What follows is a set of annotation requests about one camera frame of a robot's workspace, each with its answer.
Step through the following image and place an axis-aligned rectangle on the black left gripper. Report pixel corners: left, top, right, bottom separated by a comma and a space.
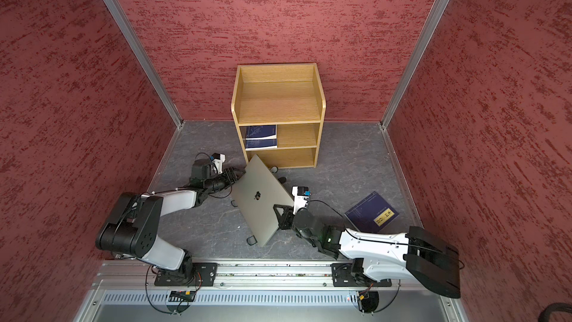
205, 167, 247, 192

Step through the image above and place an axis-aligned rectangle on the silver laptop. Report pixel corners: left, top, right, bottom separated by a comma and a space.
229, 154, 296, 247

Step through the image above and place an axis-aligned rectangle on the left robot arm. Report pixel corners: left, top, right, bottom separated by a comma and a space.
95, 154, 245, 280

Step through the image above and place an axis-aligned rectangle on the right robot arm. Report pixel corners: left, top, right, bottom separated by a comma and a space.
273, 204, 462, 299

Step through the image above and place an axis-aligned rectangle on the lower blue book in shelf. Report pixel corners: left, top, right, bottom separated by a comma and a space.
244, 139, 278, 151

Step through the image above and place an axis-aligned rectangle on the blue book in shelf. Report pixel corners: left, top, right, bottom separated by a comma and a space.
244, 139, 278, 151
245, 125, 277, 140

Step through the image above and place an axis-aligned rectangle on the upper blue book in shelf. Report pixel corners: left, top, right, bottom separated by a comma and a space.
245, 125, 277, 140

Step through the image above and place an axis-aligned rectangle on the blue book on table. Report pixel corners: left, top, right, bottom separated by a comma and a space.
345, 191, 399, 233

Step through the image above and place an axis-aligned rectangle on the wooden bookshelf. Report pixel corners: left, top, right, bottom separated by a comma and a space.
231, 63, 326, 168

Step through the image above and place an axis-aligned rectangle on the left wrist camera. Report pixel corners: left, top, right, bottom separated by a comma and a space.
211, 153, 226, 174

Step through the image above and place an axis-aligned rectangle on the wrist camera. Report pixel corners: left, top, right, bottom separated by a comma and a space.
211, 153, 226, 174
292, 186, 311, 215

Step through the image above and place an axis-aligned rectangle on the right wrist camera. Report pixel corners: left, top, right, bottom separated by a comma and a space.
292, 186, 311, 215

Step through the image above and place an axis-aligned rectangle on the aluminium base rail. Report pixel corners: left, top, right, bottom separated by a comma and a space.
76, 259, 467, 321

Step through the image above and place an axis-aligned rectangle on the aluminium corner post left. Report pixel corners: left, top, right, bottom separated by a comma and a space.
103, 0, 184, 129

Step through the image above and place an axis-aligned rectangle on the aluminium corner post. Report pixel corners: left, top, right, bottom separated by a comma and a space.
381, 0, 450, 131
103, 0, 184, 129

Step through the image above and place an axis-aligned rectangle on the aluminium corner post right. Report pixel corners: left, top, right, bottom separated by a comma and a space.
381, 0, 450, 131

